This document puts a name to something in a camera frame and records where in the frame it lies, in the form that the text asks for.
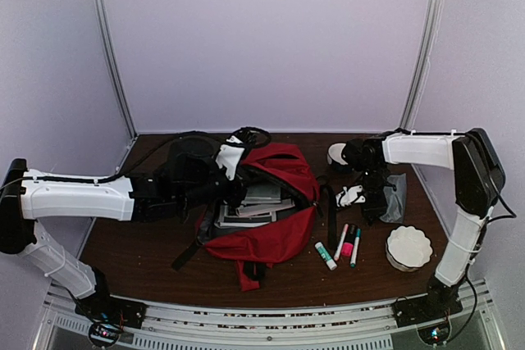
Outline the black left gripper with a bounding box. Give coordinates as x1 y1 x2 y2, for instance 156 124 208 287
177 166 258 212

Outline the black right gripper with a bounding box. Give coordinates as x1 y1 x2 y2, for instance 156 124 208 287
358 165 388 221

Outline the grey notebook with barcodes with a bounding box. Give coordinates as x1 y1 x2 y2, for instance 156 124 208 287
235 183 294 217

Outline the grey pencil pouch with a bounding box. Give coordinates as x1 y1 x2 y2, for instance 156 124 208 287
380 174 407 224

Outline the grey ianra magazine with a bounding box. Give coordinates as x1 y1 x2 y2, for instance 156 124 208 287
214 205 276 228

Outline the red backpack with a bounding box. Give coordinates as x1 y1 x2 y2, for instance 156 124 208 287
171 143 339 291

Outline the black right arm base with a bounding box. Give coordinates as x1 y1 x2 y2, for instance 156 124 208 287
391 277 463 328

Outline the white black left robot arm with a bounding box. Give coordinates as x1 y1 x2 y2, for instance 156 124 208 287
1 129 257 320

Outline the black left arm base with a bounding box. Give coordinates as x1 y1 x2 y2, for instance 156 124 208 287
71 280 147 329

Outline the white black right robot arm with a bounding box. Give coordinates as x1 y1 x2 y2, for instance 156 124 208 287
341 128 506 319

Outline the white dark-rimmed bowl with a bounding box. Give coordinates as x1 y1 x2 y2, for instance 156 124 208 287
326 143 353 174

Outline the white pink marker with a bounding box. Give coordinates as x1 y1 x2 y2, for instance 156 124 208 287
333 223 349 261

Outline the black pink highlighter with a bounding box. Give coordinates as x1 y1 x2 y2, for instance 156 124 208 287
341 224 358 257

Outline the white scalloped dish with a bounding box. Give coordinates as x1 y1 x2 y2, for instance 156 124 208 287
386 225 433 272

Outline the white teal marker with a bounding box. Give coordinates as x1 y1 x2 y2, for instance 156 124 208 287
349 229 361 268

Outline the white green glue stick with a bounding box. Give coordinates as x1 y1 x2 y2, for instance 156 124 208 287
314 242 337 270

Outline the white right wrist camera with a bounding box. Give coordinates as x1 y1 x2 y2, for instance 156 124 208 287
336 185 366 208

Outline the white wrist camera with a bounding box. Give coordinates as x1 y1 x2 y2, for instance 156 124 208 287
336 185 366 208
215 135 245 181

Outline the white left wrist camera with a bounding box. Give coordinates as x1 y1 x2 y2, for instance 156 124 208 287
215 135 245 181

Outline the aluminium front rail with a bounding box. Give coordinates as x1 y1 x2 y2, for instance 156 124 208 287
32 280 505 350

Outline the right aluminium frame post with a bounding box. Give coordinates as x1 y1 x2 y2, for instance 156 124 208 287
399 0 443 130

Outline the aluminium frame post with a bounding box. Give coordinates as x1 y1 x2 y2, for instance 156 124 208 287
399 0 443 130
94 0 138 139

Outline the left aluminium frame post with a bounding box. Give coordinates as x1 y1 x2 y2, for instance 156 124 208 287
94 0 138 139

